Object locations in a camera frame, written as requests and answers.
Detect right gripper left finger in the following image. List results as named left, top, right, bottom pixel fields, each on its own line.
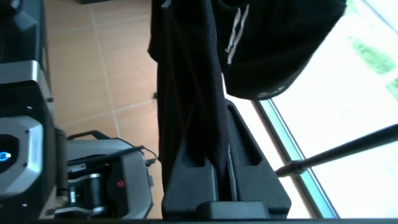
left=161, top=136, right=219, bottom=220

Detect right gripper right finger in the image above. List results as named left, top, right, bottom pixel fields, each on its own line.
left=226, top=99, right=292, bottom=218

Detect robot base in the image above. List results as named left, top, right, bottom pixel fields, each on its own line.
left=0, top=0, right=159, bottom=220

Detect window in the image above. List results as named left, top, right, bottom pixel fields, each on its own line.
left=252, top=0, right=398, bottom=219

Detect black shorts with white stripes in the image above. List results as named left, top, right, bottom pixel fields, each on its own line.
left=211, top=0, right=348, bottom=101

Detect black garment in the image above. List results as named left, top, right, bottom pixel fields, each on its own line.
left=147, top=0, right=233, bottom=202

